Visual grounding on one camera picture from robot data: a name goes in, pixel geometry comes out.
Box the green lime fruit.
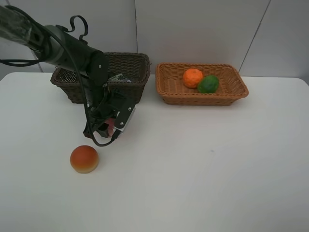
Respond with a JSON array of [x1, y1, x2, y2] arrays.
[[197, 75, 219, 94]]

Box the pink lotion bottle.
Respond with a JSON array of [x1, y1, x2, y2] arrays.
[[106, 118, 115, 137]]

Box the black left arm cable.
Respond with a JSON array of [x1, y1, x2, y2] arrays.
[[0, 5, 120, 147]]

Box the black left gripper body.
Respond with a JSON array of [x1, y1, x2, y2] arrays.
[[83, 82, 126, 138]]

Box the black pump bottle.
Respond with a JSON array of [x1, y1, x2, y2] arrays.
[[108, 72, 132, 83]]

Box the dark brown wicker basket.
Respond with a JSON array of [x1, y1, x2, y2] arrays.
[[50, 52, 151, 104]]

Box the round brown bread bun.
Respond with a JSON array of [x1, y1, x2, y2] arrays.
[[70, 145, 99, 174]]

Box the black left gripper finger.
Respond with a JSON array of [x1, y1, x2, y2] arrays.
[[96, 123, 109, 138]]

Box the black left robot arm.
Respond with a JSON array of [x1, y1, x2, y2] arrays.
[[0, 5, 133, 142]]

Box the orange wicker basket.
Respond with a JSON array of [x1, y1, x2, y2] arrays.
[[155, 62, 249, 106]]

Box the orange mandarin fruit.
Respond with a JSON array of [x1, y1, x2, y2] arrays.
[[183, 69, 204, 89]]

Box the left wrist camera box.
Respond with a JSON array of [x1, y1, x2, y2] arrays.
[[114, 99, 135, 132]]

